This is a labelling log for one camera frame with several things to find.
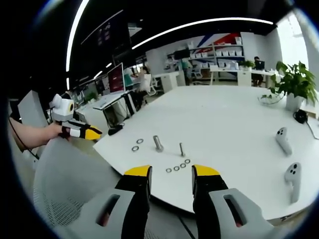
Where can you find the thin threaded stud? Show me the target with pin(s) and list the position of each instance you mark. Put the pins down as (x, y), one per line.
(182, 149)

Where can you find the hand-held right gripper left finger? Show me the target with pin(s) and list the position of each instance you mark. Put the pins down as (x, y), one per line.
(129, 199)

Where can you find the white handheld controller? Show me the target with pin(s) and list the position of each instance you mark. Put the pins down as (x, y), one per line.
(294, 181)
(284, 140)

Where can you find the computer monitor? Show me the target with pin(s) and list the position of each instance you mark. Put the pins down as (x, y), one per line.
(116, 78)

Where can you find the black computer mouse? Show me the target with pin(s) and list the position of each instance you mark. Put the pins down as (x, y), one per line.
(115, 130)

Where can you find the green potted plant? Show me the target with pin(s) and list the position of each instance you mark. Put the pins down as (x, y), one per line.
(295, 82)

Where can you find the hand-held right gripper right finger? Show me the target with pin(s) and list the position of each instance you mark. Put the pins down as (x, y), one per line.
(211, 199)

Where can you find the grey mesh chair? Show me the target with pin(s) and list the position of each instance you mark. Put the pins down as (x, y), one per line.
(69, 179)

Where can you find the person's left hand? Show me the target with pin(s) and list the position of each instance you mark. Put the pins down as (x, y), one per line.
(53, 133)

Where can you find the white storage shelving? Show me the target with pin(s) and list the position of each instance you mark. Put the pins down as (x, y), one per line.
(214, 58)

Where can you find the white office chair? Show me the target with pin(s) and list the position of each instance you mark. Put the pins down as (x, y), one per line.
(152, 85)

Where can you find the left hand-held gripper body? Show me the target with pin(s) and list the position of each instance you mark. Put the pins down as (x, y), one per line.
(62, 108)

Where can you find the white office desk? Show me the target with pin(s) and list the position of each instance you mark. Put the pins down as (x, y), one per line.
(114, 102)

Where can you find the long ceiling light strip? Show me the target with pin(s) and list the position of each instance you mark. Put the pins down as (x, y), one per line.
(74, 35)
(199, 25)

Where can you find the large metal washer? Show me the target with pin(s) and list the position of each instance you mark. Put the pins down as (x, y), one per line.
(135, 149)
(140, 141)

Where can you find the white panel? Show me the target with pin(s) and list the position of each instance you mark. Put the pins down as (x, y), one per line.
(31, 109)

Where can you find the thick threaded stud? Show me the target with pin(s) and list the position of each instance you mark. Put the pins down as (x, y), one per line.
(157, 143)

